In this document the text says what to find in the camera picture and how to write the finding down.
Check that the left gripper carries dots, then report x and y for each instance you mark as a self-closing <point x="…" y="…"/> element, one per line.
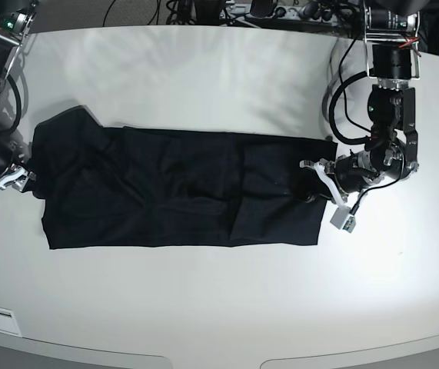
<point x="355" y="172"/>

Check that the black T-shirt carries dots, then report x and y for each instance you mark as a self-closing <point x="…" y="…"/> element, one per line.
<point x="110" y="187"/>

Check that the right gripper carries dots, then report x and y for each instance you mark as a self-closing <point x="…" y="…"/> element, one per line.
<point x="18" y="159"/>

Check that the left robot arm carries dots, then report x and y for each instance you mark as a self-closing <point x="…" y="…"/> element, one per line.
<point x="389" y="31"/>

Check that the white power strip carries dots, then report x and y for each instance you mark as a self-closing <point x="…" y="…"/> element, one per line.
<point x="310" y="13"/>

